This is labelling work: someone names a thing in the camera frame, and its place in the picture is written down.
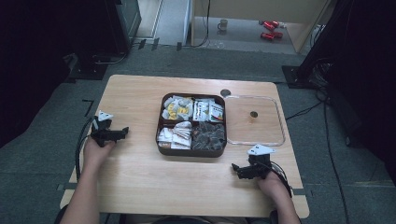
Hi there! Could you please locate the person's right hand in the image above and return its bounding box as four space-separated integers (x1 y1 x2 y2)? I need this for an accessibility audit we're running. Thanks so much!
256 171 293 204

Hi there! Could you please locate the person's left hand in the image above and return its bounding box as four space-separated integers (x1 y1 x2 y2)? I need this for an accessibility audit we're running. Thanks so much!
82 136 117 173

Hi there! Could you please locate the pile of yellow grey packets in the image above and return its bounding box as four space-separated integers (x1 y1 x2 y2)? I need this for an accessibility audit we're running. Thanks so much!
162 95 194 121

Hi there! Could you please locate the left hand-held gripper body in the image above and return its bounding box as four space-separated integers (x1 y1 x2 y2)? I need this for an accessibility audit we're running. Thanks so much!
90 110 123 148

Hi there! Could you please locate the brown divided box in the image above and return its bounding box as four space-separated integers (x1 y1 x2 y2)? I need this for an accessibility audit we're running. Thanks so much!
155 91 228 159

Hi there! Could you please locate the red tool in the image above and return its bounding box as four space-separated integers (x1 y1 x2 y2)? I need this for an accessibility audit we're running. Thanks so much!
260 31 284 41
259 20 280 32

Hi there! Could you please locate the pile of white printed packets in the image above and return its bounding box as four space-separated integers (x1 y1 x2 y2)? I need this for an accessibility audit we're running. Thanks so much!
192 98 225 123

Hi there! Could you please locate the black floor cable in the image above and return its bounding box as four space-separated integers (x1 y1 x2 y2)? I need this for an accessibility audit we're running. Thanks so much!
285 90 351 224
183 0 212 49

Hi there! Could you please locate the pile of dark packets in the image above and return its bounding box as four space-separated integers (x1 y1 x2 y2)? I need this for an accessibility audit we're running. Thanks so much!
191 121 226 151

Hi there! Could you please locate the black stand base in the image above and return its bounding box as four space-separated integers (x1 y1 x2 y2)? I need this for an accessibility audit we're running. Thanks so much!
281 64 321 90
64 52 109 84

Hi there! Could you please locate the left hand-held gripper cable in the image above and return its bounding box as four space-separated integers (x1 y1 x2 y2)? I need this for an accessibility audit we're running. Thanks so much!
74 117 95 182

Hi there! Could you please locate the pile of white striped packets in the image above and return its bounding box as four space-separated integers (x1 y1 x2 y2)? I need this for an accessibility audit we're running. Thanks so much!
157 120 193 150

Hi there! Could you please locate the right hand-held gripper cable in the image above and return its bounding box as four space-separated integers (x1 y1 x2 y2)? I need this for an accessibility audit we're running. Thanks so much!
267 161 293 199

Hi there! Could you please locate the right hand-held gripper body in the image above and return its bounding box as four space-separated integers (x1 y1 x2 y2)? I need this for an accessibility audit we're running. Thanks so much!
246 143 276 180

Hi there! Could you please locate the clear box lid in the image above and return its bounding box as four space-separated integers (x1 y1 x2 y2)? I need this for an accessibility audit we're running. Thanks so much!
223 94 287 147

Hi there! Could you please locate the hand-held gripper cable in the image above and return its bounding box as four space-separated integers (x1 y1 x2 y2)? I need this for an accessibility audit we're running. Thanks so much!
74 117 95 182
267 161 293 199

